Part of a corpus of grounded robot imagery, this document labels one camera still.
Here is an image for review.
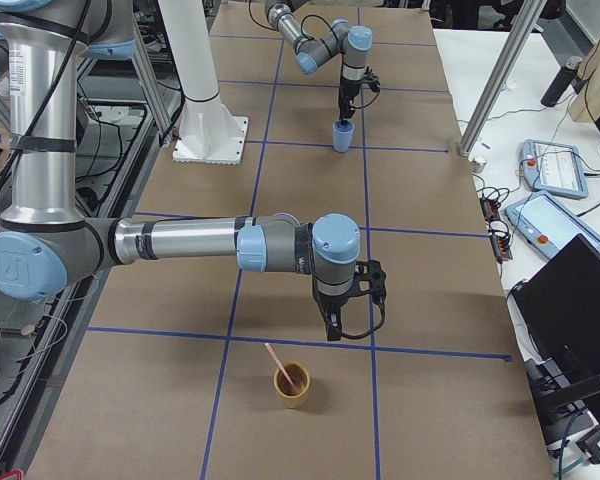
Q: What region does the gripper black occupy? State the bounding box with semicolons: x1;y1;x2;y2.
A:
314;292;349;342
338;78;361;122

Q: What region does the light blue plastic cup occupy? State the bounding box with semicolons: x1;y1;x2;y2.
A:
332;119;355;153

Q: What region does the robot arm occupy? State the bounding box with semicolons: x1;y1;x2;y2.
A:
264;1;380;124
0;1;372;341

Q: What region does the wooden bamboo cup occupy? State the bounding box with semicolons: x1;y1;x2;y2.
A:
273;361;311;409

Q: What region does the pink chopstick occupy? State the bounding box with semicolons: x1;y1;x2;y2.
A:
264;342;299;395

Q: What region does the small metal cylinder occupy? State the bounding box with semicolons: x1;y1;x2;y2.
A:
470;156;487;174

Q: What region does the far teach pendant tablet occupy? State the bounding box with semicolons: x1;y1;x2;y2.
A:
520;139;589;200

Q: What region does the teach pendant tablet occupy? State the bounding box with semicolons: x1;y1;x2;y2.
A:
505;191;600;259
520;139;589;200

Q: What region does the black bottle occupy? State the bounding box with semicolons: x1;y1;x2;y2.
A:
540;56;583;108

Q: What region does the near teach pendant tablet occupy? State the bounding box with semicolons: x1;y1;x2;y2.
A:
505;191;600;259

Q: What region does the black laptop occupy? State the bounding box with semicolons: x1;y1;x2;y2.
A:
510;233;600;396

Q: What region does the white pedestal column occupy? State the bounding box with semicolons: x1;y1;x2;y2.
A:
162;1;249;165

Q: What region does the aluminium frame post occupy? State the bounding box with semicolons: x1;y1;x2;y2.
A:
457;0;546;158

